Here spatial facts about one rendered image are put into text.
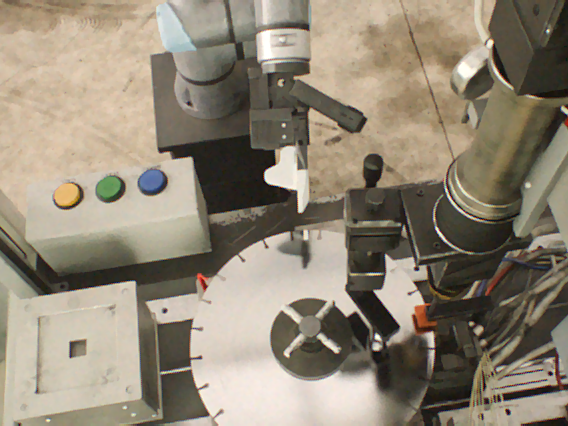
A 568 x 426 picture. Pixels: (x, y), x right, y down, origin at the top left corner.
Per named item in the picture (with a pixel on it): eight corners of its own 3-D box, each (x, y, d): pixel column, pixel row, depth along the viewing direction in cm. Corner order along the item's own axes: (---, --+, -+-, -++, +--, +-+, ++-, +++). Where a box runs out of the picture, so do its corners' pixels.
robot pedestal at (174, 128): (178, 199, 211) (113, 33, 145) (301, 179, 212) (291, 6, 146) (189, 316, 192) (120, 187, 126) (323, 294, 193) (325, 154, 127)
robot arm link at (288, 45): (309, 37, 96) (310, 26, 87) (311, 69, 96) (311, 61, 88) (258, 40, 96) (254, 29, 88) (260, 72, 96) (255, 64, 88)
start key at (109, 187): (100, 204, 108) (96, 198, 106) (99, 184, 110) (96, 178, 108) (124, 200, 108) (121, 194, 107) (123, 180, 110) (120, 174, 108)
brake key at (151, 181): (142, 198, 108) (139, 191, 107) (141, 177, 110) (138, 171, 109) (166, 194, 108) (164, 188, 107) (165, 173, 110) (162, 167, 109)
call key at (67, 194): (58, 211, 108) (53, 205, 106) (58, 190, 110) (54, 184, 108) (82, 207, 108) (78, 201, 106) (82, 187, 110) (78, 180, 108)
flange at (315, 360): (340, 389, 86) (340, 384, 84) (259, 366, 88) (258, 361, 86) (360, 311, 91) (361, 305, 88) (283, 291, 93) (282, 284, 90)
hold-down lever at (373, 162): (357, 212, 62) (387, 208, 62) (353, 152, 64) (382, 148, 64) (366, 235, 69) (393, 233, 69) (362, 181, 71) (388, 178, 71)
